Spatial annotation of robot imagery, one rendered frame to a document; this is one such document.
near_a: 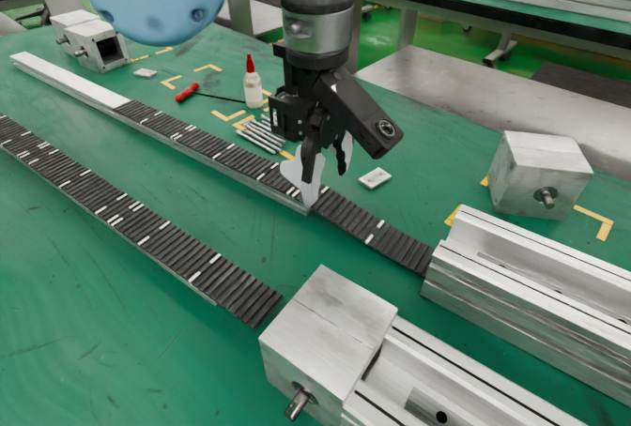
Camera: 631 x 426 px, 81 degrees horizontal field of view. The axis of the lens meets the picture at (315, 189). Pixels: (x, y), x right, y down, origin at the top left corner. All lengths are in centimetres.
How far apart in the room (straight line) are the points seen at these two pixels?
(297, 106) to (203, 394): 33
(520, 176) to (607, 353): 25
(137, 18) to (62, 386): 39
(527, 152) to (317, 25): 37
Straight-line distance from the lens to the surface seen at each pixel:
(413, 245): 55
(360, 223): 55
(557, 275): 51
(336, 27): 41
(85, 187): 68
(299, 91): 47
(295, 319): 37
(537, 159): 62
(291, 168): 50
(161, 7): 26
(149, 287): 54
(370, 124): 42
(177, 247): 53
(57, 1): 241
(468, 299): 49
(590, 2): 174
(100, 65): 114
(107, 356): 51
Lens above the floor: 119
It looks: 42 degrees down
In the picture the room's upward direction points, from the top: straight up
